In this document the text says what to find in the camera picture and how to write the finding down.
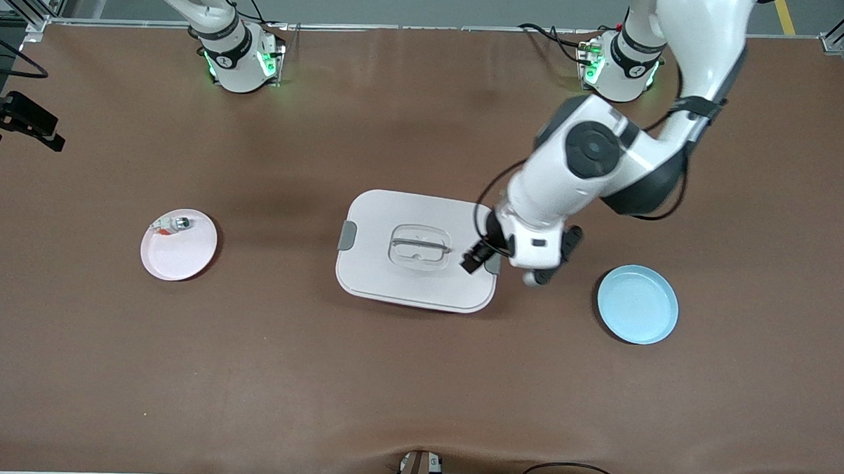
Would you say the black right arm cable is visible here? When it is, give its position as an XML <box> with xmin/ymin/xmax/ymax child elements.
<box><xmin>0</xmin><ymin>26</ymin><xmax>51</xmax><ymax>79</ymax></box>

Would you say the light blue round plate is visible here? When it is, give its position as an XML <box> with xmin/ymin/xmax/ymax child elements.
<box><xmin>595</xmin><ymin>264</ymin><xmax>681</xmax><ymax>346</ymax></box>

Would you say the silver table edge rail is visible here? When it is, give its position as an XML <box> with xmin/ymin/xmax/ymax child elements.
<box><xmin>47</xmin><ymin>10</ymin><xmax>826</xmax><ymax>51</ymax></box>

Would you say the white lidded storage box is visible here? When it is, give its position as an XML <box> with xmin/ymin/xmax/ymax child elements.
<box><xmin>334</xmin><ymin>188</ymin><xmax>505</xmax><ymax>316</ymax></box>

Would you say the black cable at arm base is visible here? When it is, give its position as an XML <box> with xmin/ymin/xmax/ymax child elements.
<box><xmin>215</xmin><ymin>0</ymin><xmax>268</xmax><ymax>26</ymax></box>
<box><xmin>517</xmin><ymin>23</ymin><xmax>593</xmax><ymax>65</ymax></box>

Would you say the silver white switch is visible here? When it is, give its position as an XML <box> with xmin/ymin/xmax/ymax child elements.
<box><xmin>150</xmin><ymin>215</ymin><xmax>192</xmax><ymax>237</ymax></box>

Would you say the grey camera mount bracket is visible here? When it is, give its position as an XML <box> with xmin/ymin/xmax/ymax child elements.
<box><xmin>394</xmin><ymin>449</ymin><xmax>445</xmax><ymax>474</ymax></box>

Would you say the brown table mat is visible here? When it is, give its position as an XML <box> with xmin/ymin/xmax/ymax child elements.
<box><xmin>0</xmin><ymin>11</ymin><xmax>844</xmax><ymax>474</ymax></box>

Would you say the pink round plate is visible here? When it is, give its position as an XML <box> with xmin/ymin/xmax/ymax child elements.
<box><xmin>139</xmin><ymin>207</ymin><xmax>220</xmax><ymax>283</ymax></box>

